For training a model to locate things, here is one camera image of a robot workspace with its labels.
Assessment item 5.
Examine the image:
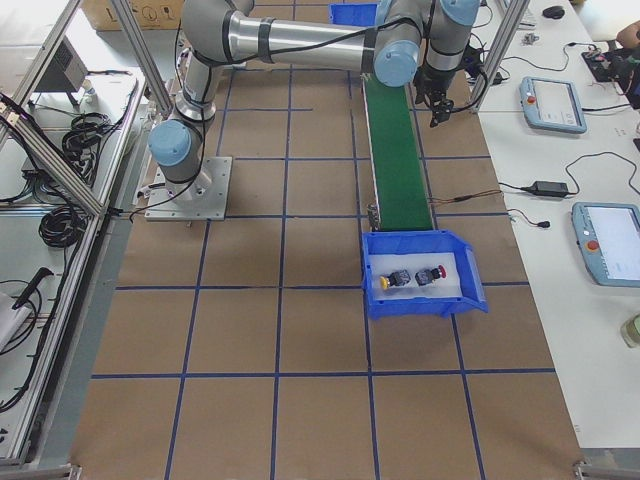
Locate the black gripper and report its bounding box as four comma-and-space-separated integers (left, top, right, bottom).
414, 67, 454, 128

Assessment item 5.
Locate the red push button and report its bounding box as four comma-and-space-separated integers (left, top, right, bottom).
414, 265, 447, 286

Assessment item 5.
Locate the yellow push button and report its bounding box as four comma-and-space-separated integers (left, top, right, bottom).
379, 269, 411, 290

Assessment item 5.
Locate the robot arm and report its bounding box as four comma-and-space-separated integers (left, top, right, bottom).
148, 1, 480, 203

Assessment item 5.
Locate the green conveyor belt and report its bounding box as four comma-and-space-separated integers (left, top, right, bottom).
362, 74, 433, 231

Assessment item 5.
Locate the teach pendant tablet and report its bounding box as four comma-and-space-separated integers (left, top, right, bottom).
571, 202, 639, 288
519, 76, 587, 134

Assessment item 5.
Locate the blue source bin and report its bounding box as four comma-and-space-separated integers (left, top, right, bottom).
328, 2, 377, 27

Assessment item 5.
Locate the black power adapter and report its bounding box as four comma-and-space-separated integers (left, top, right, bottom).
531, 181, 570, 198

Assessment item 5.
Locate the blue destination bin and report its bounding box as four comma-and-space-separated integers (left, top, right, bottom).
362, 230, 489, 319

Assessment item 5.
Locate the white foam pad destination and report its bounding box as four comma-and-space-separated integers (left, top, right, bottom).
364, 253, 462, 301

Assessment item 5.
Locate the cardboard box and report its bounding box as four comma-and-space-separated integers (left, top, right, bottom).
80, 0, 184, 31

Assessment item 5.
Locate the red black wire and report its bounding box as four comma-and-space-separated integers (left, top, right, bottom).
427, 189, 504, 207

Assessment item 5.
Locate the aluminium frame post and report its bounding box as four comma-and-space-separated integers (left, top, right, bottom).
470, 0, 529, 113

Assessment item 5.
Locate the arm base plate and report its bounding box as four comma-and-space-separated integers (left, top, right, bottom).
143, 156, 233, 221

